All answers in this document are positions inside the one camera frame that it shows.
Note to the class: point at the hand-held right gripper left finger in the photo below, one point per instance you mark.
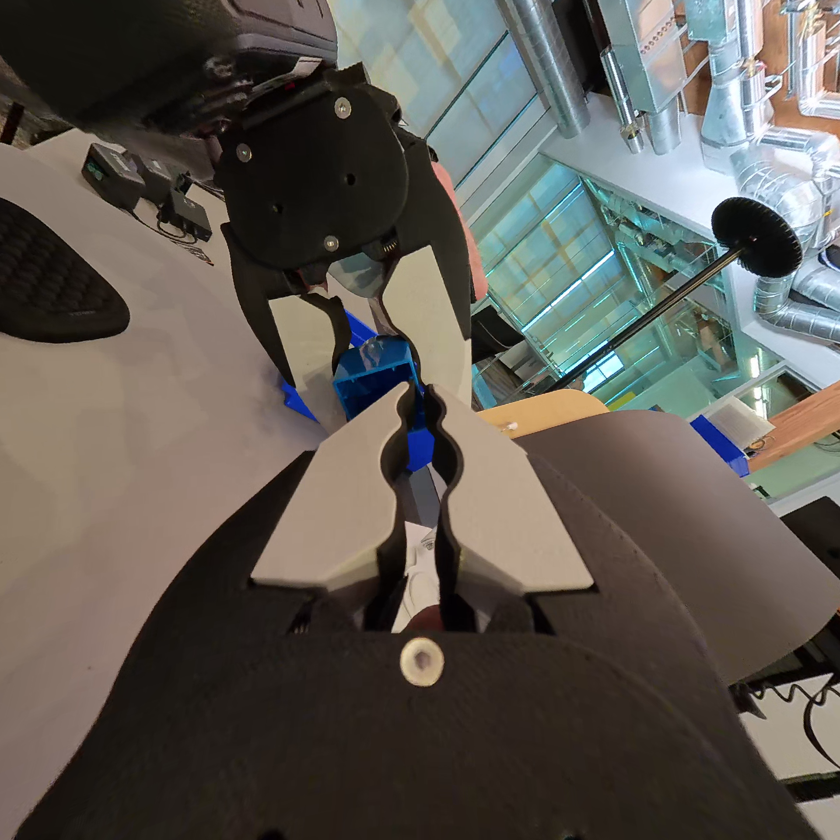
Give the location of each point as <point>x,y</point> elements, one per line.
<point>322,525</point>

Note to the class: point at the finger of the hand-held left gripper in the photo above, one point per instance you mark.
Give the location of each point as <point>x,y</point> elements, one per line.
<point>309,348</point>
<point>427,315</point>

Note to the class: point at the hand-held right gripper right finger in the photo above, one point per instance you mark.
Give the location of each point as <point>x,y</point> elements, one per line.
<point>512,525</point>

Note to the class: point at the blue plastic bin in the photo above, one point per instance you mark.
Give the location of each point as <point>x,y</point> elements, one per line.
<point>299,400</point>

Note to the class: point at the blue single-stud plastic block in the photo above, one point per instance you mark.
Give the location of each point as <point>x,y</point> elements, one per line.
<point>374,374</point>

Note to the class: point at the person's left hand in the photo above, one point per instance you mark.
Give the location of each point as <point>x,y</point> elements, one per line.
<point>470,256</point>

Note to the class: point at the black mesh chair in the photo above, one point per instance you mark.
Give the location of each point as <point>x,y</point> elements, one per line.
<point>492,335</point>

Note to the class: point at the black backdrop board stand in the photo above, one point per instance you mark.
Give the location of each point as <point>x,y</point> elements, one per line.
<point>656,525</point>

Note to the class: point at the black power adapter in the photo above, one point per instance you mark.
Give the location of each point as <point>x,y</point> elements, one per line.
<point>112,171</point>

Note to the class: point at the wooden ceiling post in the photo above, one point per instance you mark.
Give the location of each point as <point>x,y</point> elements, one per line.
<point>801,427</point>

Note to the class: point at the silver ceiling duct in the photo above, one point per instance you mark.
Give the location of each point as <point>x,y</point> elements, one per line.
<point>656,66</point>

